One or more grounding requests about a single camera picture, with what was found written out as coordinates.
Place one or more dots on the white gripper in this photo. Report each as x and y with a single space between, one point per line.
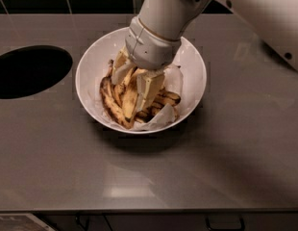
149 47

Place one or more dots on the spotted yellow banana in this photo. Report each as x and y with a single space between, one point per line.
119 89
129 100

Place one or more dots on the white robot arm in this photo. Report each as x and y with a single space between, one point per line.
274 21

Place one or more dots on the left brown spotted banana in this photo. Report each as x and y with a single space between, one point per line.
112 109

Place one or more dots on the right lower spotted banana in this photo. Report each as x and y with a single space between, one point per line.
163 98

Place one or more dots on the large white bowl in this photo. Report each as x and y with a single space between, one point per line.
187 76

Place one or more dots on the white paper bowl liner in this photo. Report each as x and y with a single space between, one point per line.
143 117

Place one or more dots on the black round counter hole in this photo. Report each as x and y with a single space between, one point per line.
32 69

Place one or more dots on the paper sheet lower left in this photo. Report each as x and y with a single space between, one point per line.
23 222

